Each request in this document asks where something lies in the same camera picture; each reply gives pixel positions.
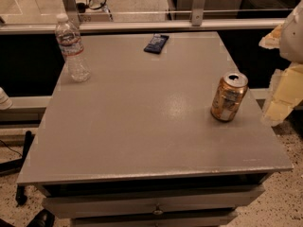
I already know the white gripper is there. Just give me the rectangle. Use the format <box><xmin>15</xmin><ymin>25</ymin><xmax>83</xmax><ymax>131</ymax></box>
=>
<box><xmin>258</xmin><ymin>0</ymin><xmax>303</xmax><ymax>127</ymax></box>

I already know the orange soda can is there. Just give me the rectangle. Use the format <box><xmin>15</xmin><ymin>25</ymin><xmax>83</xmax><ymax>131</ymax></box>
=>
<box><xmin>210</xmin><ymin>72</ymin><xmax>248</xmax><ymax>122</ymax></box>

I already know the clear plastic water bottle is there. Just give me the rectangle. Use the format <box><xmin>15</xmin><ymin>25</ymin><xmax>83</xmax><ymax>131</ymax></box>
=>
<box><xmin>55</xmin><ymin>13</ymin><xmax>90</xmax><ymax>82</ymax></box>

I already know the dark blue snack packet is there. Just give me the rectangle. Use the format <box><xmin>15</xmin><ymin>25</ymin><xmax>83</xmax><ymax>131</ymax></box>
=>
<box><xmin>144</xmin><ymin>34</ymin><xmax>169</xmax><ymax>54</ymax></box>

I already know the grey drawer cabinet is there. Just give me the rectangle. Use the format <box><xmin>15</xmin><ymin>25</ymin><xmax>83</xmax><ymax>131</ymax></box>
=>
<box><xmin>34</xmin><ymin>172</ymin><xmax>274</xmax><ymax>227</ymax></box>

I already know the white object at left edge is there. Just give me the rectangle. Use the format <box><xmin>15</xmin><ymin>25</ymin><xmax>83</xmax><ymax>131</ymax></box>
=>
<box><xmin>0</xmin><ymin>87</ymin><xmax>13</xmax><ymax>110</ymax></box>

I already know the black shoe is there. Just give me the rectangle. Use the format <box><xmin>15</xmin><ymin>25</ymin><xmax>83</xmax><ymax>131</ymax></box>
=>
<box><xmin>27</xmin><ymin>209</ymin><xmax>55</xmax><ymax>227</ymax></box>

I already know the black chair base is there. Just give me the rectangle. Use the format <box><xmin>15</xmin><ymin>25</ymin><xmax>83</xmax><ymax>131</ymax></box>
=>
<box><xmin>0</xmin><ymin>131</ymin><xmax>34</xmax><ymax>206</ymax></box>

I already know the metal railing frame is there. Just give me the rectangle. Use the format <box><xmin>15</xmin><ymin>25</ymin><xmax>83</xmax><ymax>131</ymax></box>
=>
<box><xmin>0</xmin><ymin>0</ymin><xmax>300</xmax><ymax>33</ymax></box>

